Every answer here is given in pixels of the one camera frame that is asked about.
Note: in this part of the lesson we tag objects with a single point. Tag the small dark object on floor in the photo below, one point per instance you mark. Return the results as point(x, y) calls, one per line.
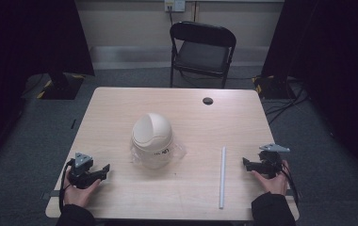
point(73, 124)

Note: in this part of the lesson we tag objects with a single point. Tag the white dome-lid trash bin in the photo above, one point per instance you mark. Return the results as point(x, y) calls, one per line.
point(152, 138)

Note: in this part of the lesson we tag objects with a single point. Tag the person's left hand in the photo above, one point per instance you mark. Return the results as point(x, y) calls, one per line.
point(79, 194)

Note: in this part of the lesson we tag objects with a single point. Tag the white wall outlet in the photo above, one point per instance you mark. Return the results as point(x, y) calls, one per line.
point(174, 5)

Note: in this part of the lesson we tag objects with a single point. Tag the person's right hand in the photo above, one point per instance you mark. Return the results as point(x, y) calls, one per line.
point(274, 183)

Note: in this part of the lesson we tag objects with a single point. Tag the black stand base, striped tape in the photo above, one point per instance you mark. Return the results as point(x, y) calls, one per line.
point(271, 88)
point(59, 86)

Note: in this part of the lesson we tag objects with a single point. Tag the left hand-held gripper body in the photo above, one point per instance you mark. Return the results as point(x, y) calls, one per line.
point(80, 171)

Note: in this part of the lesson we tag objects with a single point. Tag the long white tube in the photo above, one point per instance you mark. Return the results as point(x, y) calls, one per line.
point(222, 179)

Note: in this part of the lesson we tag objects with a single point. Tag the dark curtain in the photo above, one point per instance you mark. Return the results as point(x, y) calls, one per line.
point(26, 37)
point(331, 56)

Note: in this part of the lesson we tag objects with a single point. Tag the black folding chair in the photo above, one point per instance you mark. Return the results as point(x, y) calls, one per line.
point(202, 53)

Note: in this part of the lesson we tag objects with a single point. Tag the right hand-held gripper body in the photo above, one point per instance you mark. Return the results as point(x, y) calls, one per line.
point(271, 161)

